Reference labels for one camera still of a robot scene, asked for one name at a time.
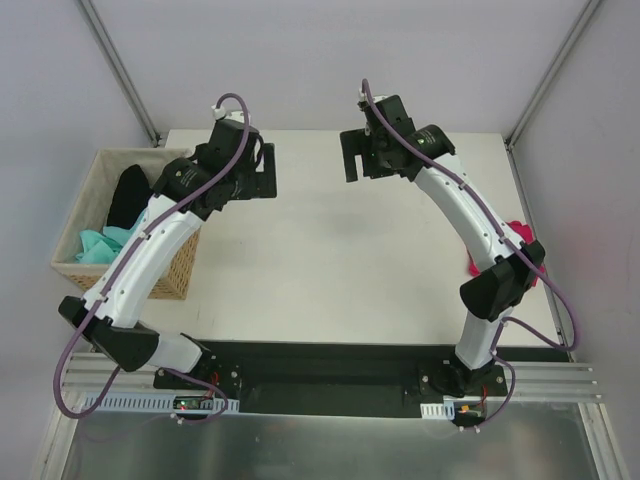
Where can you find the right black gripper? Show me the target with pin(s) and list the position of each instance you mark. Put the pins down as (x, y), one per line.
(351, 154)

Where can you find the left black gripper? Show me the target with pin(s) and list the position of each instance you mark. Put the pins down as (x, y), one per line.
(267, 171)

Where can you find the teal t-shirt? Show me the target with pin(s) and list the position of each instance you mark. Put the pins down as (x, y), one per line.
(103, 247)

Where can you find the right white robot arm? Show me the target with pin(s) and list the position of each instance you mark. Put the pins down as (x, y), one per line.
(505, 261)

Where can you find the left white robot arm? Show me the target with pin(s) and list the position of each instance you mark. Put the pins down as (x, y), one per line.
(108, 315)

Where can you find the black garment in basket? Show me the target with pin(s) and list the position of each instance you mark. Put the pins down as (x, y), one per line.
(130, 197)

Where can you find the wicker laundry basket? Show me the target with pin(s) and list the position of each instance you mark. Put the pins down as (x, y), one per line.
(107, 209)

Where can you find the right aluminium corner post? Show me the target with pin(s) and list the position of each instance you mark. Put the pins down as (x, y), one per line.
(579, 26)

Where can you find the aluminium corner post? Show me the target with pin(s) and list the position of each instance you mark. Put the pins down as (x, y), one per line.
(579, 26)
(113, 59)

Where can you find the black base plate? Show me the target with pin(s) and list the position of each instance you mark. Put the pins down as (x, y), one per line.
(349, 380)

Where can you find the left aluminium corner post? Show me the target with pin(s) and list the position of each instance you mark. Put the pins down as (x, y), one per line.
(113, 59)

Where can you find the right white cable duct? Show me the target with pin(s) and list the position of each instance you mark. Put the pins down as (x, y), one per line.
(438, 411)

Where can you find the white cable duct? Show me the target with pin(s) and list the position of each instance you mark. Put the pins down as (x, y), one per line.
(159, 403)
(438, 411)

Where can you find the aluminium rail frame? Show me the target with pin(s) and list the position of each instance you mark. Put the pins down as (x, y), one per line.
(533, 381)

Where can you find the left white cable duct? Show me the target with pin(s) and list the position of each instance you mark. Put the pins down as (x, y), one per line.
(159, 403)

